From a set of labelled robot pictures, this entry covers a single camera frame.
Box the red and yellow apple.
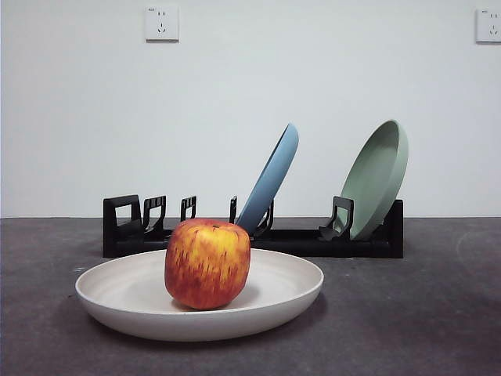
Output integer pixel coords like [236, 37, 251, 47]
[164, 219, 252, 310]

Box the cream pale yellow plate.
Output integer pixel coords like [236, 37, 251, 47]
[74, 247, 325, 341]

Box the blue plate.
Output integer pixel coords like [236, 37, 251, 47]
[235, 122, 301, 238]

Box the black plastic plate rack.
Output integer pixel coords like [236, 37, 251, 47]
[103, 194, 405, 259]

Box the pale green plate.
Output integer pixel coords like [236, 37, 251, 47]
[338, 119, 410, 241]

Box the white wall socket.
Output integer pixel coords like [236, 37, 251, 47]
[475, 8, 501, 44]
[145, 5, 181, 43]

